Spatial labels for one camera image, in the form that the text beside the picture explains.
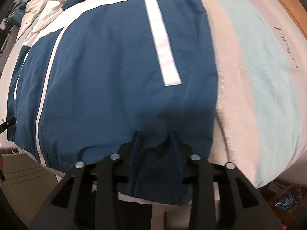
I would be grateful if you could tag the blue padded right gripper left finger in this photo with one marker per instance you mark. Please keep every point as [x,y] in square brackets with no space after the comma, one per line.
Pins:
[87,197]

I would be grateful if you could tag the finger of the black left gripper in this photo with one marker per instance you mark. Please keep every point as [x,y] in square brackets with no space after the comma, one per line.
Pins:
[5,125]

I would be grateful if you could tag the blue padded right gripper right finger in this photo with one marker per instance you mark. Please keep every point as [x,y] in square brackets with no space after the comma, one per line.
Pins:
[222,197]

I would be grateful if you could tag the white and blue hooded jacket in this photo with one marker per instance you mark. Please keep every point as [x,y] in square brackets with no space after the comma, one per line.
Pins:
[104,69]

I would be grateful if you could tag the striped pastel bed sheet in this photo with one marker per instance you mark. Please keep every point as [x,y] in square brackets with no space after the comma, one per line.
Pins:
[260,56]

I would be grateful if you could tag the wooden bed frame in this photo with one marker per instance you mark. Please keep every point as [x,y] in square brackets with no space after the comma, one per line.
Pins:
[297,13]

